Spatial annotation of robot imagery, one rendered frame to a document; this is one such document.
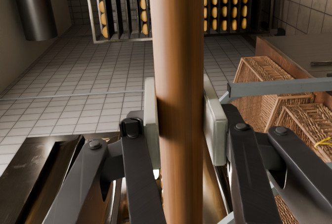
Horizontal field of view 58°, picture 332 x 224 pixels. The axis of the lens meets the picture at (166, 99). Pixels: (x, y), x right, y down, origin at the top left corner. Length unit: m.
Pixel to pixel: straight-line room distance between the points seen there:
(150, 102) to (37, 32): 3.14
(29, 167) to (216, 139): 1.76
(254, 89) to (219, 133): 0.99
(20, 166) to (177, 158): 1.75
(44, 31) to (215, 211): 2.49
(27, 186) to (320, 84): 1.45
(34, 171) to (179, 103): 1.70
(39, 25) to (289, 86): 2.61
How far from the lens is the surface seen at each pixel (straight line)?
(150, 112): 0.17
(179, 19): 0.16
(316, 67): 1.55
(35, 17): 3.27
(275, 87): 1.17
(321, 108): 1.27
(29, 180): 1.80
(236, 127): 0.16
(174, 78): 0.17
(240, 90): 1.13
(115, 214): 1.27
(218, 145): 0.17
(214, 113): 0.16
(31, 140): 2.14
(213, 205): 1.47
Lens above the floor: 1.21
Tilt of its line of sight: 1 degrees down
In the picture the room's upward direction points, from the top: 94 degrees counter-clockwise
